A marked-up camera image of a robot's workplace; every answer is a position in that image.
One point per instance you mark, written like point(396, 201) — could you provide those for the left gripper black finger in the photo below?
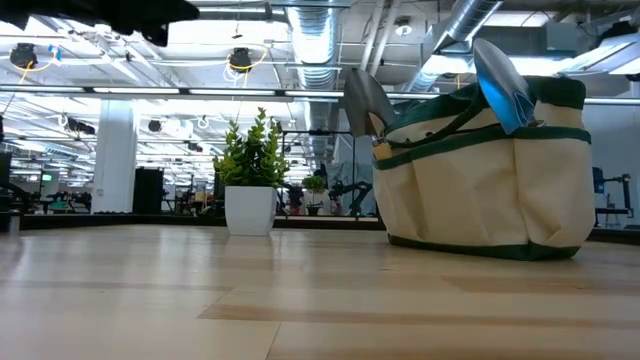
point(182, 11)

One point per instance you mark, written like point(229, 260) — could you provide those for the background black robot arm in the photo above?
point(598, 182)
point(357, 190)

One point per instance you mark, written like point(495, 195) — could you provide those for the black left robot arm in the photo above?
point(50, 10)

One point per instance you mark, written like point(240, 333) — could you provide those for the beige green-trimmed gardening bag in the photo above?
point(475, 190)

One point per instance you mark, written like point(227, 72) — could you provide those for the ceiling light strip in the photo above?
point(135, 91)

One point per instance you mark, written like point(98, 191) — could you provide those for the white building column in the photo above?
point(115, 155)

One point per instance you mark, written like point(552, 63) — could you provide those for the black cabinet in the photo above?
point(148, 190)

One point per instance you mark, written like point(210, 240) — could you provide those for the green plant in white pot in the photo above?
point(250, 210)

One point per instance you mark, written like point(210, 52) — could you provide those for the small background potted plant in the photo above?
point(314, 184)

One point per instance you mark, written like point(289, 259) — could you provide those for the silver ventilation duct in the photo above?
point(465, 15)
point(312, 40)

